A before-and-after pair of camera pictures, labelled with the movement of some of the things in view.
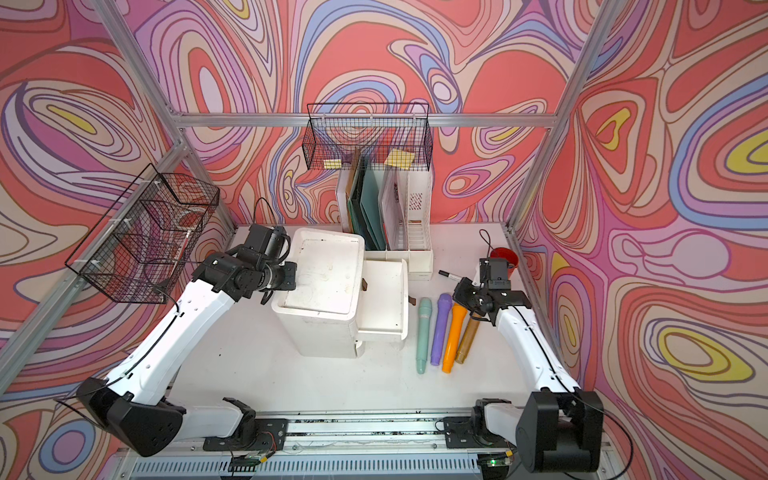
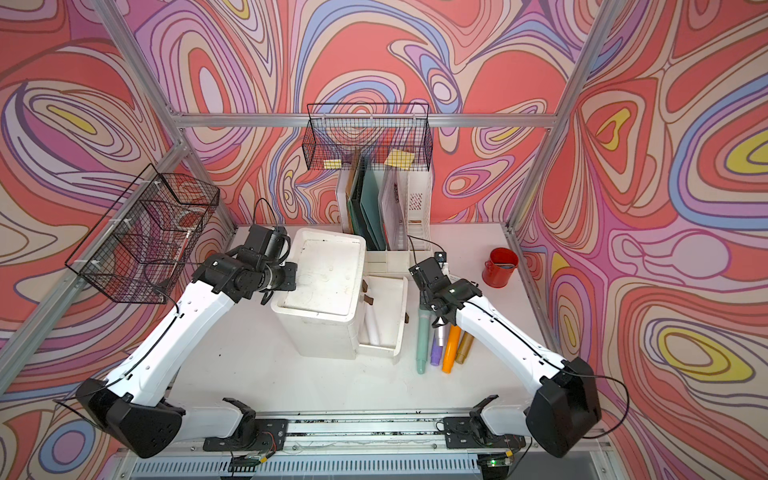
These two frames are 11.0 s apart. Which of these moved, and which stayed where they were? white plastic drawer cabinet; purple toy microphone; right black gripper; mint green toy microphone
Moved: right black gripper
Stayed: purple toy microphone; mint green toy microphone; white plastic drawer cabinet
